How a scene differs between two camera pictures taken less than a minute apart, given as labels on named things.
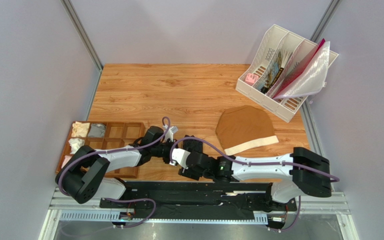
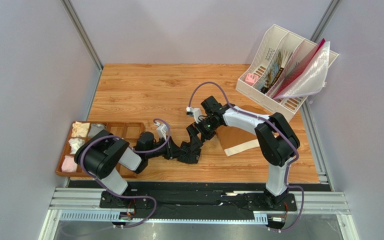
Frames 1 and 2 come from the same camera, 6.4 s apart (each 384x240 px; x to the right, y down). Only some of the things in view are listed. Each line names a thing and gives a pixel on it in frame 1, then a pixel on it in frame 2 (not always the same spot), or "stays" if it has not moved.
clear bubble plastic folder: [312, 77] stays
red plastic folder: [300, 68] stays
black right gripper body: [188, 169] -> [195, 132]
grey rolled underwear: [97, 130] stays
